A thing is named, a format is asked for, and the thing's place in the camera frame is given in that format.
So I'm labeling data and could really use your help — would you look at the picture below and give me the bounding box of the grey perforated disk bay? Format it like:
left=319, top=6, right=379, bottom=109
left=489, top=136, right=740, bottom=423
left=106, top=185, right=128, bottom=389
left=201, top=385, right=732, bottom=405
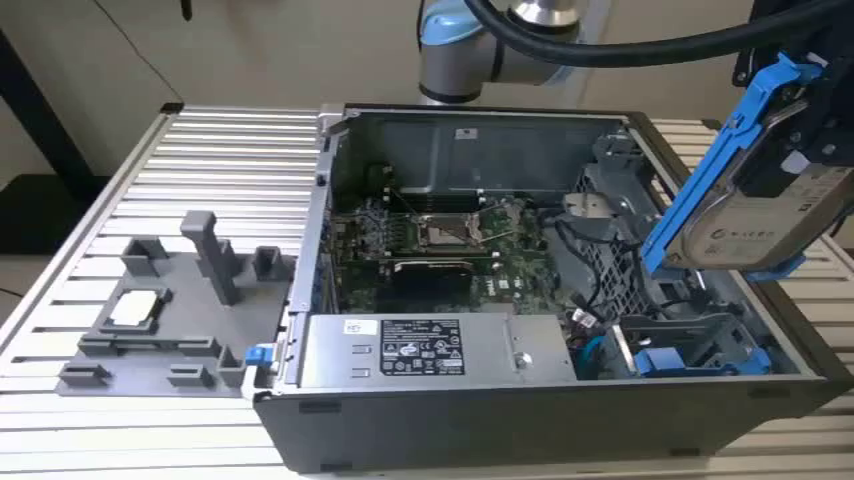
left=550, top=132, right=676, bottom=321

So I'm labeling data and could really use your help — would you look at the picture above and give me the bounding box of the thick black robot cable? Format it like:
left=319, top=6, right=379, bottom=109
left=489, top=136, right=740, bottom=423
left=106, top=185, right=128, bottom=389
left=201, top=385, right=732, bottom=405
left=463, top=0, right=829, bottom=66

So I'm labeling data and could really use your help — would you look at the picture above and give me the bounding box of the CPU socket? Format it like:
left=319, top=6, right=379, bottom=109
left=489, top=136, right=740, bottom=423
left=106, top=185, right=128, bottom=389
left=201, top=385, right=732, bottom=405
left=410, top=212, right=489, bottom=249

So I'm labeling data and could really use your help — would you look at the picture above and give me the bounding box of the blue disk carrier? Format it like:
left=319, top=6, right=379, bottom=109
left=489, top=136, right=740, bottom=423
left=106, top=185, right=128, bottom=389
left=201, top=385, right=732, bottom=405
left=632, top=344, right=773, bottom=377

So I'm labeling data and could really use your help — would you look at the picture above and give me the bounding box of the black furniture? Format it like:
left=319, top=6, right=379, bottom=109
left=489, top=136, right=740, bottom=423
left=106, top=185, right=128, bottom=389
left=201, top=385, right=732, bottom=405
left=0, top=24, right=112, bottom=256

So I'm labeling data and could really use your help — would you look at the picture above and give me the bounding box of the green motherboard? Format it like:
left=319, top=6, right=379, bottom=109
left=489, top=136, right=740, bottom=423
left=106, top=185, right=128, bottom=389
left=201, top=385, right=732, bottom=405
left=330, top=192, right=575, bottom=316

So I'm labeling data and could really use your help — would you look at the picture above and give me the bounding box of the black disk wire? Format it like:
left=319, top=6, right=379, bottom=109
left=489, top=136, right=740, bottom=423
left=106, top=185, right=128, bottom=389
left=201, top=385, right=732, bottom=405
left=640, top=277, right=736, bottom=321
left=539, top=212, right=649, bottom=326

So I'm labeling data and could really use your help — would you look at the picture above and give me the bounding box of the blue data cable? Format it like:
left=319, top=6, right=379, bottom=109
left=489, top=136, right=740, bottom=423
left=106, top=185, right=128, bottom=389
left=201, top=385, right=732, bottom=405
left=578, top=333, right=606, bottom=379

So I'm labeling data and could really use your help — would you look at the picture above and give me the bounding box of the hard disk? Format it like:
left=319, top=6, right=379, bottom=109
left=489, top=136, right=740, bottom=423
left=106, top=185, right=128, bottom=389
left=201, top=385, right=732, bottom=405
left=640, top=49, right=854, bottom=286

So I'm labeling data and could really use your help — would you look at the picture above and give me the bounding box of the grey parts rack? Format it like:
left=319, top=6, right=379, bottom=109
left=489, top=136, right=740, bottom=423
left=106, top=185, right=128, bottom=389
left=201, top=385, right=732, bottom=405
left=56, top=209, right=299, bottom=399

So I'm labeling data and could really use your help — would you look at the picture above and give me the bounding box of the black graphics card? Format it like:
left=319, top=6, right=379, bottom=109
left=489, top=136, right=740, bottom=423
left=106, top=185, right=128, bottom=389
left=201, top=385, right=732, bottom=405
left=379, top=257, right=499, bottom=301

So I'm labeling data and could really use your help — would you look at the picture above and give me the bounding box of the black open PC case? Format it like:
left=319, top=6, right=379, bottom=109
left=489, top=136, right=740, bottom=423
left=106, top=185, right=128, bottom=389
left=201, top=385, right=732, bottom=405
left=250, top=102, right=854, bottom=474

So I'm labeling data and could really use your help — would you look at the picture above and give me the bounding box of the thin black wall cable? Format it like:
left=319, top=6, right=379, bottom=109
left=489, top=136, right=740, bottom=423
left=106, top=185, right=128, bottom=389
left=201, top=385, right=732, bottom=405
left=92, top=0, right=186, bottom=106

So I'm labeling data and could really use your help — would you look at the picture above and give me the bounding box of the silver CPU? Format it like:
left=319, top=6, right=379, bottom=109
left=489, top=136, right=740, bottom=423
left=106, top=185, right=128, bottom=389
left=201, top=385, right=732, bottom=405
left=110, top=289, right=162, bottom=326

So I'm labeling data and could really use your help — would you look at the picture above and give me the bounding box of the silver power supply unit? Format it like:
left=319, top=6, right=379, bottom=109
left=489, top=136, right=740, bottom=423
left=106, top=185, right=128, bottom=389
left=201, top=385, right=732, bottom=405
left=297, top=312, right=579, bottom=389

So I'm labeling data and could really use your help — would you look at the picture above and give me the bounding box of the silver metal bracket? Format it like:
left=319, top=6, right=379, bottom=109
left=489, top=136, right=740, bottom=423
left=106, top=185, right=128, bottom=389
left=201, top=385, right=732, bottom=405
left=562, top=192, right=636, bottom=221

